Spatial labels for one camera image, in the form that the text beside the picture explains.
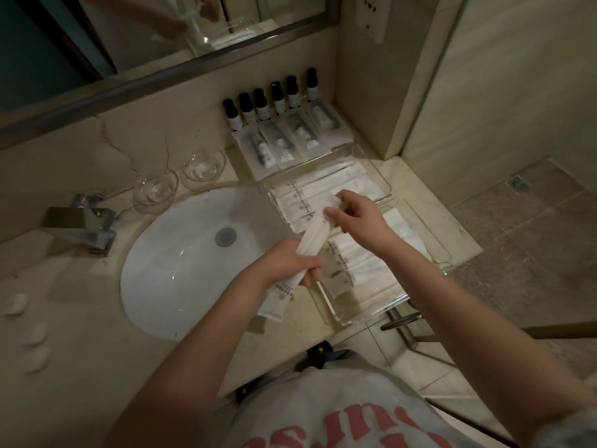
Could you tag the metal framed wall mirror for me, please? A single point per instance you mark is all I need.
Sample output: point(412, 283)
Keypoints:
point(28, 51)

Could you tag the chrome faucet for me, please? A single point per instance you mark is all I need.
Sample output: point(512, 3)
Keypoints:
point(84, 226)

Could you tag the clear glass dish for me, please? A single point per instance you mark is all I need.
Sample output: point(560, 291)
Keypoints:
point(156, 191)
point(204, 165)

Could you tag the person's right forearm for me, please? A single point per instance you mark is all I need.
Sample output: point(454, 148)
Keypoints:
point(489, 331)

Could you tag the white wall socket panel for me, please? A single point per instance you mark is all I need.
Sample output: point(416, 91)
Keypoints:
point(373, 18)

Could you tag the white toothpaste tube packet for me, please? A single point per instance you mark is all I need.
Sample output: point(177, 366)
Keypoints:
point(310, 190)

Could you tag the person's dark starred trousers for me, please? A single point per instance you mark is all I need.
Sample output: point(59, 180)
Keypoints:
point(326, 356)

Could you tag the person's right hand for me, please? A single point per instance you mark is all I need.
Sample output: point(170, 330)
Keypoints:
point(364, 223)

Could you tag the round sink drain stopper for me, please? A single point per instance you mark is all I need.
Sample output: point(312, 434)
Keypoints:
point(226, 237)

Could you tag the person's left forearm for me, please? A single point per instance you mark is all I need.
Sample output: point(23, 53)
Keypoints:
point(186, 377)

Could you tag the white sink basin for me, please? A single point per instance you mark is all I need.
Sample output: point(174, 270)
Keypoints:
point(177, 284)

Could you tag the person's left hand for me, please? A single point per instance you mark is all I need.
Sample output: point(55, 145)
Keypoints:
point(284, 265)

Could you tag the stack of long white packets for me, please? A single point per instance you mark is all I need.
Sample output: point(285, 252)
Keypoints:
point(317, 179)

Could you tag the square floor drain grate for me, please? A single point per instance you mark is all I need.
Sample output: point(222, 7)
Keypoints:
point(516, 182)

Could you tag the clear acrylic tray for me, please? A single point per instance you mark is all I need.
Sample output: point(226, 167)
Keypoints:
point(346, 140)
point(368, 307)
point(380, 182)

